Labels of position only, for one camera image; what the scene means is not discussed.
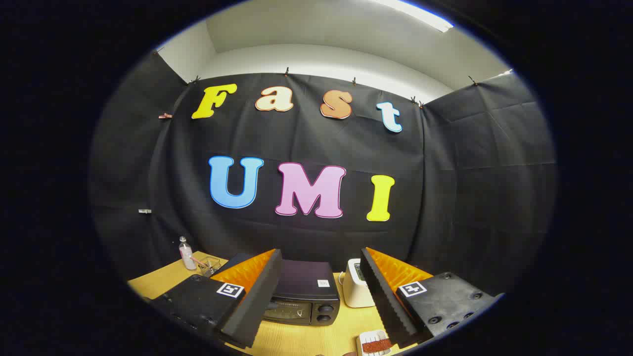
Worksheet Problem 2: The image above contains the black toaster oven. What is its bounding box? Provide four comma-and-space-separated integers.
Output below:
213, 253, 341, 327

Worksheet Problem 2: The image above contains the small wire basket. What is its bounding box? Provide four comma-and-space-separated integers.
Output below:
197, 257, 222, 276

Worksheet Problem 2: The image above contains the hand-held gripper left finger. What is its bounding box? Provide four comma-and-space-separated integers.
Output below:
148, 249, 283, 349

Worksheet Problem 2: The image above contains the white bread toaster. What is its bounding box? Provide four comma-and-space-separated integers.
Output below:
341, 258, 376, 308

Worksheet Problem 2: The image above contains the clear plastic bottle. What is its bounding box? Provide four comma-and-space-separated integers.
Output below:
179, 236, 197, 270

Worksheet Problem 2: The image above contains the small white plate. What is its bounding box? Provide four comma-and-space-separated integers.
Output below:
357, 330, 394, 356

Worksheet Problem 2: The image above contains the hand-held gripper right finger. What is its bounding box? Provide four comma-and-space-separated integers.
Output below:
360, 247, 505, 349

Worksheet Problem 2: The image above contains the black backdrop cloth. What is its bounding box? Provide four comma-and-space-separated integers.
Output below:
89, 49, 558, 297

